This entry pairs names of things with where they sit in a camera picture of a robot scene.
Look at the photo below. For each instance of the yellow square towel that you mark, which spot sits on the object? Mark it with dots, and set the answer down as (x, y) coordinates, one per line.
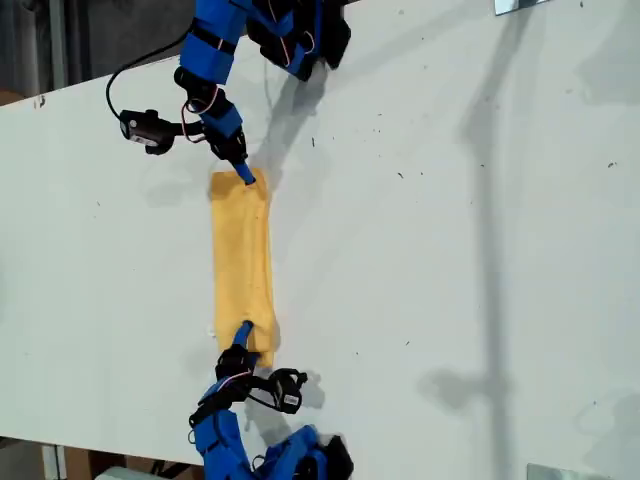
(240, 260)

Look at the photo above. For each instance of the white box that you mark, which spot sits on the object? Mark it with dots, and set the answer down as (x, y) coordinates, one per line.
(125, 473)

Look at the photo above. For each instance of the brown cardboard box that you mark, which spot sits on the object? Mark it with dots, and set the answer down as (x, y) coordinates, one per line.
(100, 462)

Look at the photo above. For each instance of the white table leg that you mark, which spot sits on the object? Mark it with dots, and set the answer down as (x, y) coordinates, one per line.
(54, 462)

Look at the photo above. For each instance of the small metal plate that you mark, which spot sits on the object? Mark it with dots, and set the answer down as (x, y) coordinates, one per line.
(515, 6)

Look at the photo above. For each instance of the black camera stalk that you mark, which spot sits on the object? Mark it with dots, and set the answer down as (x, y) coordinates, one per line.
(187, 131)
(260, 384)

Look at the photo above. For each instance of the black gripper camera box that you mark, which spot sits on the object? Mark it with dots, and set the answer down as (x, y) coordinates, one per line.
(147, 131)
(289, 392)

